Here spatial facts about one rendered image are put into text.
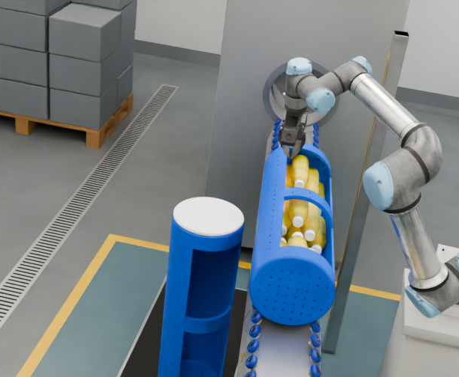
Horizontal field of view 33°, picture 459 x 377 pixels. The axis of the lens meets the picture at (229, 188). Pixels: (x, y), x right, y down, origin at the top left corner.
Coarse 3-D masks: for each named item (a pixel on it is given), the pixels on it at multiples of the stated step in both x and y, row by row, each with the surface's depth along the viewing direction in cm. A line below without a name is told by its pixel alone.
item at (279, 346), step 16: (256, 224) 335; (272, 336) 258; (288, 336) 259; (304, 336) 260; (240, 352) 260; (272, 352) 250; (288, 352) 251; (304, 352) 252; (320, 352) 266; (240, 368) 250; (256, 368) 243; (272, 368) 244; (288, 368) 245; (304, 368) 246; (320, 368) 258
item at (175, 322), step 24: (192, 240) 290; (216, 240) 290; (240, 240) 300; (168, 264) 307; (192, 264) 327; (216, 264) 326; (168, 288) 310; (192, 288) 334; (216, 288) 332; (168, 312) 314; (192, 312) 341; (216, 312) 337; (168, 336) 319; (192, 336) 348; (216, 336) 342; (168, 360) 324; (192, 360) 354; (216, 360) 346
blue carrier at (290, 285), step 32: (288, 160) 326; (320, 160) 324; (288, 192) 284; (256, 256) 259; (288, 256) 246; (320, 256) 252; (256, 288) 253; (288, 288) 252; (320, 288) 251; (288, 320) 258
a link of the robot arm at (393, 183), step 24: (384, 168) 201; (408, 168) 200; (384, 192) 199; (408, 192) 202; (408, 216) 207; (408, 240) 211; (408, 264) 219; (432, 264) 216; (408, 288) 223; (432, 288) 217; (456, 288) 221; (432, 312) 220
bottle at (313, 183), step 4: (312, 168) 320; (312, 172) 317; (316, 172) 319; (312, 176) 314; (316, 176) 316; (308, 180) 311; (312, 180) 311; (316, 180) 313; (308, 184) 309; (312, 184) 309; (316, 184) 310; (308, 188) 307; (312, 188) 307; (316, 188) 308; (316, 192) 308
